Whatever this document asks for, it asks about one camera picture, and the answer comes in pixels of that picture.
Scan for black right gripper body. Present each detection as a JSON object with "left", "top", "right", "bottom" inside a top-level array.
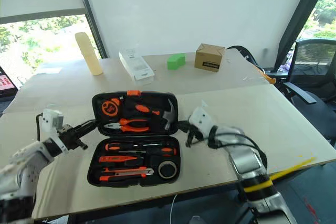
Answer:
[{"left": 183, "top": 121, "right": 208, "bottom": 144}]

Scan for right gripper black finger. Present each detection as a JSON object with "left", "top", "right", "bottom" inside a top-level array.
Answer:
[
  {"left": 185, "top": 129, "right": 196, "bottom": 148},
  {"left": 177, "top": 120, "right": 191, "bottom": 132}
]

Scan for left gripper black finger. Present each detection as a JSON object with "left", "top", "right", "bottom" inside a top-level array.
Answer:
[
  {"left": 74, "top": 119, "right": 98, "bottom": 132},
  {"left": 77, "top": 124, "right": 98, "bottom": 141}
]

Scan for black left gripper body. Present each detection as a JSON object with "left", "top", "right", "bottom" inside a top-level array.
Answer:
[{"left": 58, "top": 123, "right": 89, "bottom": 152}]

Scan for black orange Phillips screwdriver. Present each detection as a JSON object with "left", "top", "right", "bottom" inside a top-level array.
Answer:
[{"left": 118, "top": 147, "right": 179, "bottom": 157}]

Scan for black tool case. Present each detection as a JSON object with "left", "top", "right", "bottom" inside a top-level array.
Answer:
[{"left": 87, "top": 90, "right": 182, "bottom": 188}]

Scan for black electrical tape roll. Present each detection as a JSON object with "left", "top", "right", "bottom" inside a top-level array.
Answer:
[{"left": 157, "top": 161, "right": 177, "bottom": 179}]

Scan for steel claw hammer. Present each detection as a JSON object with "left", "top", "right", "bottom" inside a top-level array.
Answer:
[{"left": 160, "top": 97, "right": 179, "bottom": 131}]

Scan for black orange slotted screwdriver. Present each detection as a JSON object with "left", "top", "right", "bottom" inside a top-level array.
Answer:
[{"left": 104, "top": 142, "right": 162, "bottom": 151}]

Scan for orange black tape measure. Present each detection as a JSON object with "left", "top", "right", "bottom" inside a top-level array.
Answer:
[{"left": 101, "top": 98, "right": 120, "bottom": 117}]

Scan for orange voltage tester pen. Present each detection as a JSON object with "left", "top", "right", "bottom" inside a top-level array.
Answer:
[{"left": 98, "top": 155, "right": 144, "bottom": 164}]

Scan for short orange screwdriver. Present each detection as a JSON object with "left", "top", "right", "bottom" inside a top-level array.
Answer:
[{"left": 135, "top": 104, "right": 160, "bottom": 116}]

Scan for orange utility knife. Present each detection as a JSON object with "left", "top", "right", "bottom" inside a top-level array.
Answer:
[{"left": 102, "top": 166, "right": 154, "bottom": 176}]

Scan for green block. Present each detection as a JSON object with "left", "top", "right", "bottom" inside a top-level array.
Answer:
[{"left": 166, "top": 52, "right": 186, "bottom": 71}]

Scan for beige plastic cylinder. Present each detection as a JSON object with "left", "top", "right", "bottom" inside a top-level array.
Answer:
[{"left": 75, "top": 31, "right": 103, "bottom": 76}]

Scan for brown cardboard box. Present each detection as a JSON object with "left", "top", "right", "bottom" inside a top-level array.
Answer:
[{"left": 194, "top": 42, "right": 226, "bottom": 73}]

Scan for white printed carton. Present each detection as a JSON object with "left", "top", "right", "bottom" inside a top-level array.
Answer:
[{"left": 118, "top": 48, "right": 155, "bottom": 86}]

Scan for yellow band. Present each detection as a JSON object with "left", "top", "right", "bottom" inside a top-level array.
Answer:
[{"left": 243, "top": 178, "right": 274, "bottom": 194}]

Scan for orange object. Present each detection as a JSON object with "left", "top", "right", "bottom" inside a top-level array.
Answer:
[{"left": 258, "top": 66, "right": 278, "bottom": 85}]

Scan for black chair back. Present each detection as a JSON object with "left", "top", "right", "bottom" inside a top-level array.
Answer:
[{"left": 226, "top": 45, "right": 266, "bottom": 72}]

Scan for yellow strip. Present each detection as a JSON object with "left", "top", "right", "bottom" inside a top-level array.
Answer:
[{"left": 270, "top": 156, "right": 318, "bottom": 180}]

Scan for black mesh office chair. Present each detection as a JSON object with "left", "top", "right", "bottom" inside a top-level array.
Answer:
[{"left": 282, "top": 39, "right": 336, "bottom": 146}]

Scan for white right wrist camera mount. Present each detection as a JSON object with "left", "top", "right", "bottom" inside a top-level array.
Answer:
[{"left": 188, "top": 106, "right": 215, "bottom": 137}]

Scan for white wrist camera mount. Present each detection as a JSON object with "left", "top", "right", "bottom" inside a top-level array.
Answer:
[
  {"left": 188, "top": 106, "right": 215, "bottom": 137},
  {"left": 41, "top": 108, "right": 69, "bottom": 154}
]

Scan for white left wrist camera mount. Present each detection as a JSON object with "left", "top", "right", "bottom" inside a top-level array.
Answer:
[{"left": 41, "top": 108, "right": 69, "bottom": 154}]

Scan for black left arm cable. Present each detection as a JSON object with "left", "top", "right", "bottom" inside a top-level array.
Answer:
[{"left": 35, "top": 113, "right": 45, "bottom": 141}]

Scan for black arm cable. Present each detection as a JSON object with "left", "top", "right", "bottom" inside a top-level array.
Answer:
[
  {"left": 207, "top": 129, "right": 269, "bottom": 180},
  {"left": 35, "top": 113, "right": 45, "bottom": 141}
]

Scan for orange handled pliers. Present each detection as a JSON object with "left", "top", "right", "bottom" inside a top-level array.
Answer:
[{"left": 103, "top": 118, "right": 151, "bottom": 133}]

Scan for black orange handled tool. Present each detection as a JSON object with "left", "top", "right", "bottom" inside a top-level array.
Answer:
[{"left": 99, "top": 174, "right": 148, "bottom": 183}]

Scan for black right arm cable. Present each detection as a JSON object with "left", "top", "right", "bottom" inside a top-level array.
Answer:
[{"left": 207, "top": 129, "right": 269, "bottom": 180}]

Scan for white hanging cable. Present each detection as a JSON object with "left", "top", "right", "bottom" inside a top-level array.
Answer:
[{"left": 169, "top": 194, "right": 180, "bottom": 224}]

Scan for dark slanted window frame post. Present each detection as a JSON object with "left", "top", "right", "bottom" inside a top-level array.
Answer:
[{"left": 275, "top": 0, "right": 334, "bottom": 73}]

